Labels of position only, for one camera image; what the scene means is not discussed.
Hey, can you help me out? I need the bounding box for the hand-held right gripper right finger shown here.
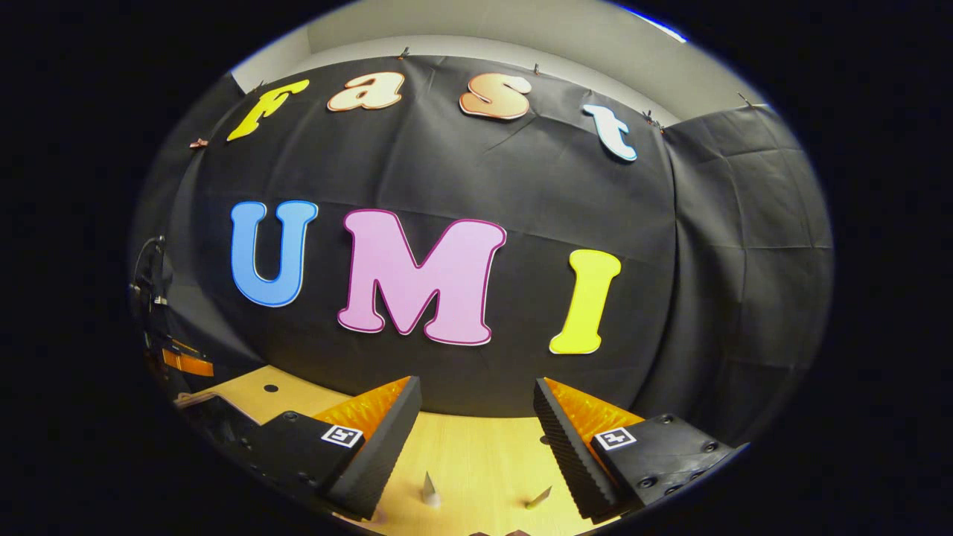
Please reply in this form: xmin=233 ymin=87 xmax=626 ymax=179
xmin=533 ymin=377 xmax=750 ymax=523

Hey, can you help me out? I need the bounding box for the black backdrop cloth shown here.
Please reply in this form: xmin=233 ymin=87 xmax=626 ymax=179
xmin=133 ymin=54 xmax=835 ymax=447

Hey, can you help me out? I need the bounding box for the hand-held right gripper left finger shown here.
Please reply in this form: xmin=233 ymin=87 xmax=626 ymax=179
xmin=220 ymin=376 xmax=423 ymax=523

